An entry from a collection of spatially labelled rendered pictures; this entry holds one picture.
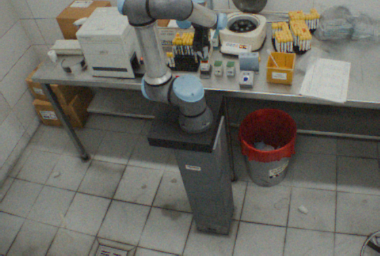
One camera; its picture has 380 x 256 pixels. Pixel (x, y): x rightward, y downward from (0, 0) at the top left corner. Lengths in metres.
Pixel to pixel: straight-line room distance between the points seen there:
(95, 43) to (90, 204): 1.21
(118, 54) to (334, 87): 1.11
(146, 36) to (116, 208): 1.52
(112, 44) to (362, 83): 1.29
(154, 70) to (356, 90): 0.99
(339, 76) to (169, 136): 0.90
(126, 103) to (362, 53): 1.71
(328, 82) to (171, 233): 1.33
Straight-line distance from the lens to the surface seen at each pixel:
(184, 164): 1.77
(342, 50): 2.14
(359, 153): 2.77
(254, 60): 1.90
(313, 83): 1.88
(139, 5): 1.28
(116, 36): 1.90
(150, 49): 1.41
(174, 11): 1.26
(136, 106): 2.78
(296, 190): 2.52
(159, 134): 1.64
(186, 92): 1.46
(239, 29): 2.10
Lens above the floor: 2.14
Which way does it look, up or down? 45 degrees down
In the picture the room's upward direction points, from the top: 12 degrees counter-clockwise
